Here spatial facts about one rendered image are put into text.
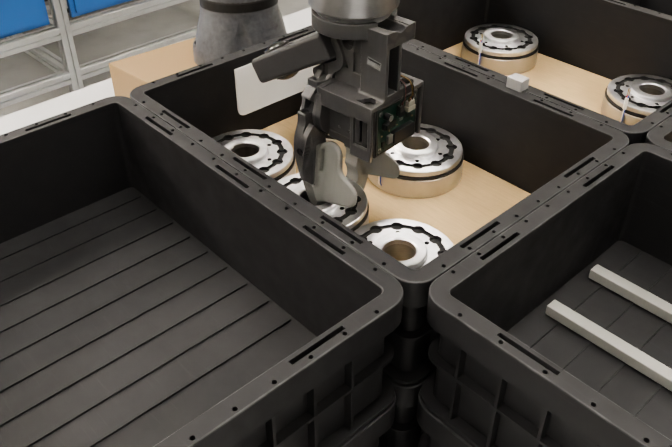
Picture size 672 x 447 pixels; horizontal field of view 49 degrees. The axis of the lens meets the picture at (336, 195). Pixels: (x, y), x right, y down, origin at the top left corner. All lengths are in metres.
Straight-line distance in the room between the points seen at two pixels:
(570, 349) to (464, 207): 0.20
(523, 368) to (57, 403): 0.34
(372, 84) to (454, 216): 0.20
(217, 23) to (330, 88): 0.49
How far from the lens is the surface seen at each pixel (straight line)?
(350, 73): 0.63
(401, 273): 0.52
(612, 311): 0.68
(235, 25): 1.09
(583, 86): 1.03
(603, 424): 0.47
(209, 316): 0.64
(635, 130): 0.74
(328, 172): 0.68
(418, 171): 0.75
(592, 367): 0.63
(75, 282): 0.71
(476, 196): 0.78
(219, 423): 0.44
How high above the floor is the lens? 1.28
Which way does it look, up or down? 35 degrees down
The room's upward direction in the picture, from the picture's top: straight up
